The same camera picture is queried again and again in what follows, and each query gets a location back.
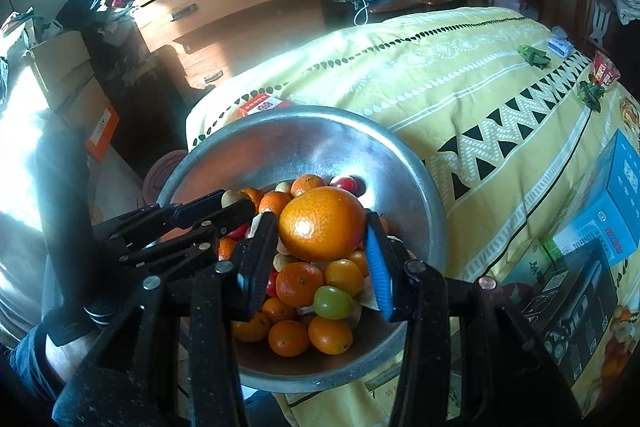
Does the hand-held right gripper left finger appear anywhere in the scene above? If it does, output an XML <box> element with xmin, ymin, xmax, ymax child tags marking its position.
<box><xmin>52</xmin><ymin>211</ymin><xmax>280</xmax><ymax>427</ymax></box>

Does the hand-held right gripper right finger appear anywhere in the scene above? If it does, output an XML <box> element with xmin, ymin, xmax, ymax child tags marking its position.
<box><xmin>365</xmin><ymin>209</ymin><xmax>583</xmax><ymax>427</ymax></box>

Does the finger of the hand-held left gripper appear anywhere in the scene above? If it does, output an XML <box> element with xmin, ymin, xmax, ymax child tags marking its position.
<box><xmin>119</xmin><ymin>198</ymin><xmax>257</xmax><ymax>282</ymax></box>
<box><xmin>96</xmin><ymin>189</ymin><xmax>227</xmax><ymax>244</ymax></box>

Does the pile of oranges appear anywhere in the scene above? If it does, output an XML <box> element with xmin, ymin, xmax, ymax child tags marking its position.
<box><xmin>217</xmin><ymin>173</ymin><xmax>391</xmax><ymax>358</ymax></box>

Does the large mandarin orange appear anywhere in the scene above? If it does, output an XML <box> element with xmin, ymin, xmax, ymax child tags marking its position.
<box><xmin>278</xmin><ymin>186</ymin><xmax>367</xmax><ymax>263</ymax></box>

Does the round metal bowl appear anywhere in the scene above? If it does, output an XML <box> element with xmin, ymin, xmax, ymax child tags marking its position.
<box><xmin>156</xmin><ymin>105</ymin><xmax>448</xmax><ymax>393</ymax></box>

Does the person's left forearm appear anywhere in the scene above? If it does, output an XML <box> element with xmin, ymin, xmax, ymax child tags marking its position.
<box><xmin>5</xmin><ymin>322</ymin><xmax>101</xmax><ymax>408</ymax></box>

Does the pink plastic basket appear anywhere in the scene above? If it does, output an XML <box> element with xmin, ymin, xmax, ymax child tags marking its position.
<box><xmin>141</xmin><ymin>151</ymin><xmax>189</xmax><ymax>204</ymax></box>

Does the cardboard box with orange label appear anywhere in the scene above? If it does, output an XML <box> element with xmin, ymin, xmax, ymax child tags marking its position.
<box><xmin>52</xmin><ymin>77</ymin><xmax>121</xmax><ymax>160</ymax></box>

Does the open cardboard box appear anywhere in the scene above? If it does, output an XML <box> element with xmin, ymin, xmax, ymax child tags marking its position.
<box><xmin>22</xmin><ymin>29</ymin><xmax>96</xmax><ymax>108</ymax></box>

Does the red and white small box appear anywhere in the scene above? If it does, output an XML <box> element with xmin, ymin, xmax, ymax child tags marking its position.
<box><xmin>237</xmin><ymin>96</ymin><xmax>292</xmax><ymax>118</ymax></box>

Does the green printed box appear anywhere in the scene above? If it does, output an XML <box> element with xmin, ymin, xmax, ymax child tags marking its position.
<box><xmin>500</xmin><ymin>237</ymin><xmax>558</xmax><ymax>308</ymax></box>

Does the black carton with icons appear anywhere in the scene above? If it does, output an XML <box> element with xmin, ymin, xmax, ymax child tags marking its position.
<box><xmin>520</xmin><ymin>237</ymin><xmax>621</xmax><ymax>388</ymax></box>

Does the heap of dark clothes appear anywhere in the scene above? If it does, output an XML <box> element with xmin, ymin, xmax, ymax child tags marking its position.
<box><xmin>55</xmin><ymin>0</ymin><xmax>148</xmax><ymax>38</ymax></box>

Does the yellow patterned blanket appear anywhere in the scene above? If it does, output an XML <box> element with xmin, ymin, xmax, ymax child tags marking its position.
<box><xmin>185</xmin><ymin>7</ymin><xmax>640</xmax><ymax>427</ymax></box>

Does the wooden dresser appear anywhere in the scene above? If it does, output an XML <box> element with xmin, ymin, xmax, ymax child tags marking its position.
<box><xmin>132</xmin><ymin>0</ymin><xmax>333</xmax><ymax>108</ymax></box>

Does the blue and green carton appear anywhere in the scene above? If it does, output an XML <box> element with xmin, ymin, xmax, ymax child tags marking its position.
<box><xmin>552</xmin><ymin>129</ymin><xmax>640</xmax><ymax>268</ymax></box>

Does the carton with orange pictures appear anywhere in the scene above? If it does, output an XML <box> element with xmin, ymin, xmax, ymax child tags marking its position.
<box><xmin>595</xmin><ymin>302</ymin><xmax>640</xmax><ymax>388</ymax></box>

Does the green leafy vegetable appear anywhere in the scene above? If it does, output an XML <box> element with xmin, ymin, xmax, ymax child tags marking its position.
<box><xmin>517</xmin><ymin>44</ymin><xmax>552</xmax><ymax>68</ymax></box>
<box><xmin>577</xmin><ymin>81</ymin><xmax>607</xmax><ymax>112</ymax></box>

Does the low wooden table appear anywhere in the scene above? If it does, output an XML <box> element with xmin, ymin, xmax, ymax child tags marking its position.
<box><xmin>365</xmin><ymin>0</ymin><xmax>476</xmax><ymax>16</ymax></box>

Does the orange snack packet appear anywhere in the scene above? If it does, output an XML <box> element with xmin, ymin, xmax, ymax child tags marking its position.
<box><xmin>619</xmin><ymin>96</ymin><xmax>640</xmax><ymax>130</ymax></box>

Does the red instant noodle cup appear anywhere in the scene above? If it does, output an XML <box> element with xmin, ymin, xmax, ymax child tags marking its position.
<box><xmin>592</xmin><ymin>52</ymin><xmax>621</xmax><ymax>86</ymax></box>

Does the dark wooden chair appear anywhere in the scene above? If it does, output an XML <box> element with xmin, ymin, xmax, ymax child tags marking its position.
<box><xmin>575</xmin><ymin>0</ymin><xmax>622</xmax><ymax>54</ymax></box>

